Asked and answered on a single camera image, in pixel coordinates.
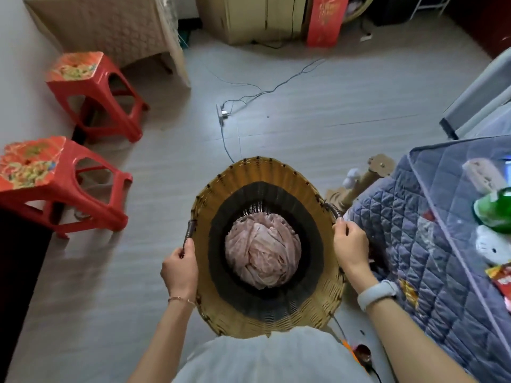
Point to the person's left hand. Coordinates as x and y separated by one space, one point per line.
179 273

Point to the person's right hand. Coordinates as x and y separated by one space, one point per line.
353 251

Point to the person's right thumb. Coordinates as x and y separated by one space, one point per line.
337 239

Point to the person's left thumb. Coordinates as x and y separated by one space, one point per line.
188 248

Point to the round woven bamboo basket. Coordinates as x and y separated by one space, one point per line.
223 187

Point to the person's left forearm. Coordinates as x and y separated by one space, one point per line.
167 343

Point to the person's right forearm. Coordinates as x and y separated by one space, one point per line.
411 343

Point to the white wrist band watch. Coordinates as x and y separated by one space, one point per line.
377 295

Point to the crumpled pink cloth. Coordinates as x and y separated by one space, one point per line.
261 251

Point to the blue quilted blanket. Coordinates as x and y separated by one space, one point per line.
423 243

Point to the person's white shirt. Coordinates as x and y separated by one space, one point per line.
271 358

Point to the white power strip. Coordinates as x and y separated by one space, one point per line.
222 113

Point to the white plush toy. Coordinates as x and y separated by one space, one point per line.
493 245

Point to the beige fluffy plush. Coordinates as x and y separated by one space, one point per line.
483 175

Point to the green plastic bottle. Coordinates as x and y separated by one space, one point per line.
495 209

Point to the red snack packet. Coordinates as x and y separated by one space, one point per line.
501 281

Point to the red plastic stool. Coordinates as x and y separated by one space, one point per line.
36 163
80 67

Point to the dark low furniture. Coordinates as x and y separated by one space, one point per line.
16 275

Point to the tall red gift box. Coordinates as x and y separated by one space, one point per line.
326 19

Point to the brown cardboard box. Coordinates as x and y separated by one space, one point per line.
251 17

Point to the white metal rack legs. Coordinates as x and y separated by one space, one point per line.
433 3

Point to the dark red cabinet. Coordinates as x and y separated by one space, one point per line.
485 19

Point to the cardboard scratching post toy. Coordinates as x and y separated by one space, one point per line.
361 183

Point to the grey bed frame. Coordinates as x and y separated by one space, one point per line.
479 91

